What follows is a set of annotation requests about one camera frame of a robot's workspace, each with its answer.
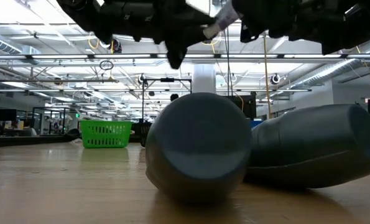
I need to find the silver ventilation duct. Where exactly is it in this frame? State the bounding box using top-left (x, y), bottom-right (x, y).
top-left (0, 32), bottom-right (42, 57)
top-left (292, 37), bottom-right (370, 90)

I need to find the dark grey bottle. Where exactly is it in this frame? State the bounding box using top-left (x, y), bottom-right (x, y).
top-left (145, 92), bottom-right (252, 203)
top-left (244, 103), bottom-right (370, 190)

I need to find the green plastic basket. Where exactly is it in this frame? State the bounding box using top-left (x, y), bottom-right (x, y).
top-left (80, 119), bottom-right (133, 149)

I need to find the black gantry frame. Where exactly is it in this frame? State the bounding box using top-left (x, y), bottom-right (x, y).
top-left (141, 78), bottom-right (193, 123)

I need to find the white pillar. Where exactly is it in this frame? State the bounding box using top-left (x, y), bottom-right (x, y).
top-left (192, 63), bottom-right (218, 95)

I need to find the white toothpaste tube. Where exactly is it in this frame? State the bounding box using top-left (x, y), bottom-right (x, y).
top-left (202, 0), bottom-right (241, 40)

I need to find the black aluminium table frame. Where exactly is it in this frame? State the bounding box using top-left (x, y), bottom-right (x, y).
top-left (0, 136), bottom-right (81, 148)

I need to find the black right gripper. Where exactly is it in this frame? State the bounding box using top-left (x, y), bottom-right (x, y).
top-left (232, 0), bottom-right (370, 56)

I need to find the yellow hanging cable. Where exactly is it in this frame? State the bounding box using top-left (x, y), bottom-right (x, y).
top-left (262, 34), bottom-right (272, 121)

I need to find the black cable loop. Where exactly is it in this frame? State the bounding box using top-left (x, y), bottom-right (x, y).
top-left (98, 60), bottom-right (115, 71)

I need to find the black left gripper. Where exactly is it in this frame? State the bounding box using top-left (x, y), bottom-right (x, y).
top-left (56, 0), bottom-right (218, 70)

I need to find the black plastic basket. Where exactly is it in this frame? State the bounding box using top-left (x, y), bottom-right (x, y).
top-left (131, 122), bottom-right (153, 148)

